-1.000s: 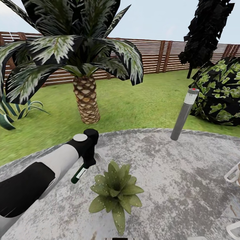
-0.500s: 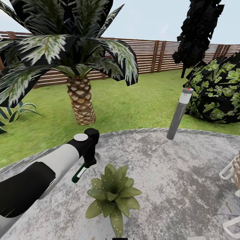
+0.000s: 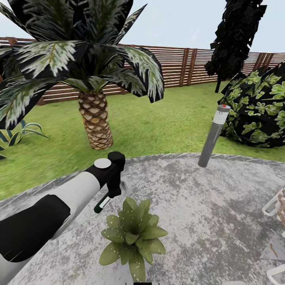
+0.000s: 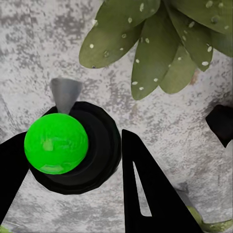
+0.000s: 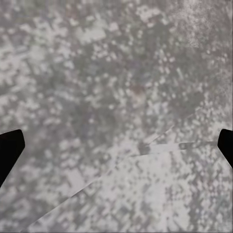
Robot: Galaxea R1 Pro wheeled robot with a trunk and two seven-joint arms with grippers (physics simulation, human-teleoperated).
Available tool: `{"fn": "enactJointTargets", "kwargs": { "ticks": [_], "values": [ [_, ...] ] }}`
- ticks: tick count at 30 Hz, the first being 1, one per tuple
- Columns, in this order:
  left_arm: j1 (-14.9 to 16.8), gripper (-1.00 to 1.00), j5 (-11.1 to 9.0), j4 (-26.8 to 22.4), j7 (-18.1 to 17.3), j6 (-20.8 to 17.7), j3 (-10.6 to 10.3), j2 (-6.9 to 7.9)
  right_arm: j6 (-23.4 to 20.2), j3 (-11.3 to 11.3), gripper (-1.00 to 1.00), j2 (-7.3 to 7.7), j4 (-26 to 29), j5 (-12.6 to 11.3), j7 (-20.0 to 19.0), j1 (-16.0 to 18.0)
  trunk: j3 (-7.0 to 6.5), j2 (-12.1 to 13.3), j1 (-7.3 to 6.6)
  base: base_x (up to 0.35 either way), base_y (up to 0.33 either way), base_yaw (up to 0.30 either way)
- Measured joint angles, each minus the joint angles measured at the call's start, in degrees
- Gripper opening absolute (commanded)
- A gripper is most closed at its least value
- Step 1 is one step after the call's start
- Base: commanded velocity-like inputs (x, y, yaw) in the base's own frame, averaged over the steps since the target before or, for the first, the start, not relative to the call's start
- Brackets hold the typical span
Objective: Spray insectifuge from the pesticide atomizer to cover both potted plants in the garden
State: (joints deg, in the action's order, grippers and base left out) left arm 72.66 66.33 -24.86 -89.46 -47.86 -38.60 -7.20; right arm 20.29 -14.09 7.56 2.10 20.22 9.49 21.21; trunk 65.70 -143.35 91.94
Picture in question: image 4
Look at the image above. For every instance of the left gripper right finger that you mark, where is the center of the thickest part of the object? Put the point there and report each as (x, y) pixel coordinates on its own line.
(169, 213)

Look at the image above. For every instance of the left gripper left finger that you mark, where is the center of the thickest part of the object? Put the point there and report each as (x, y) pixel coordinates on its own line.
(13, 170)

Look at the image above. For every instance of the insectifuge atomizer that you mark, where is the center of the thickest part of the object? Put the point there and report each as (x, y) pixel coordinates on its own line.
(75, 146)

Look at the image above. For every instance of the pot plant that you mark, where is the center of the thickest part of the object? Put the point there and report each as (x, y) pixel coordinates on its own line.
(188, 30)
(206, 227)

